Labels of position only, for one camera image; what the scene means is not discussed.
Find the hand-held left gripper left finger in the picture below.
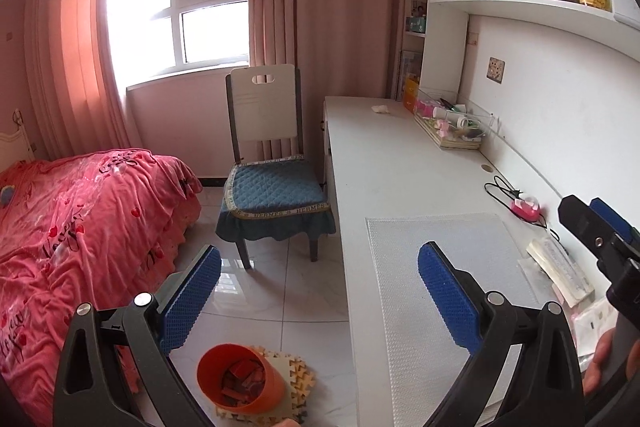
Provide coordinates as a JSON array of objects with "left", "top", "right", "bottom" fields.
[{"left": 52, "top": 244, "right": 223, "bottom": 427}]

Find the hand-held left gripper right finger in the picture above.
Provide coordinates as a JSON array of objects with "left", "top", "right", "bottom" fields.
[{"left": 417, "top": 241, "right": 586, "bottom": 427}]

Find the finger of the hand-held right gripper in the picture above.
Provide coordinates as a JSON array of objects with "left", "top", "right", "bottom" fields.
[
  {"left": 557, "top": 194, "right": 627, "bottom": 281},
  {"left": 589, "top": 198, "right": 640, "bottom": 259}
]

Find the orange plastic bin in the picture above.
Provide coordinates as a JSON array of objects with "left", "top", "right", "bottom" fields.
[{"left": 196, "top": 344, "right": 287, "bottom": 422}]

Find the person's right hand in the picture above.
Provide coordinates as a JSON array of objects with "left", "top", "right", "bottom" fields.
[{"left": 582, "top": 326, "right": 621, "bottom": 398}]

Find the pink white plastic packet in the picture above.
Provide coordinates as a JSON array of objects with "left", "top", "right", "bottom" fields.
[{"left": 570, "top": 294, "right": 621, "bottom": 374}]

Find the pink white charger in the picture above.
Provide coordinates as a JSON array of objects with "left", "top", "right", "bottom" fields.
[{"left": 510, "top": 194, "right": 542, "bottom": 223}]

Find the white textured desk mat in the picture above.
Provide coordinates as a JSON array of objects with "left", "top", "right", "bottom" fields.
[{"left": 365, "top": 213, "right": 558, "bottom": 427}]

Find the red brown scraps pile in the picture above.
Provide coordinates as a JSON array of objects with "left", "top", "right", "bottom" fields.
[{"left": 219, "top": 357, "right": 267, "bottom": 406}]

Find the beige foam puzzle mat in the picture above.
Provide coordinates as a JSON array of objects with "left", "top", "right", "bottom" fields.
[{"left": 215, "top": 346, "right": 317, "bottom": 427}]

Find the blue quilted chair cushion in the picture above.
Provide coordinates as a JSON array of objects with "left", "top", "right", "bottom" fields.
[{"left": 216, "top": 154, "right": 337, "bottom": 243}]

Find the bed with pink cover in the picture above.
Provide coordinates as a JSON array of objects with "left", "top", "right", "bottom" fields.
[{"left": 0, "top": 147, "right": 203, "bottom": 413}]

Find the clear plastic organizer box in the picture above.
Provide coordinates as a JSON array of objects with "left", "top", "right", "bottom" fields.
[{"left": 413, "top": 88, "right": 496, "bottom": 151}]

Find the white grey chair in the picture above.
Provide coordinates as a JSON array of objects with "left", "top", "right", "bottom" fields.
[{"left": 216, "top": 63, "right": 337, "bottom": 270}]

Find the cream bed headboard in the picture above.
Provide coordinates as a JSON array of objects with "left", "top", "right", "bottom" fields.
[{"left": 0, "top": 109, "right": 36, "bottom": 172}]

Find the pink curtain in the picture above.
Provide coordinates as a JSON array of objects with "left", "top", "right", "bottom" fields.
[
  {"left": 22, "top": 0, "right": 133, "bottom": 162},
  {"left": 248, "top": 0, "right": 408, "bottom": 180}
]

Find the pink round device with cable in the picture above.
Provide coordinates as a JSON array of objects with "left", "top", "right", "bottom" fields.
[{"left": 484, "top": 176, "right": 562, "bottom": 242}]

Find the white wall shelf unit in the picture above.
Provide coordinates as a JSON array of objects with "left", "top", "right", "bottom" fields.
[{"left": 400, "top": 0, "right": 640, "bottom": 104}]

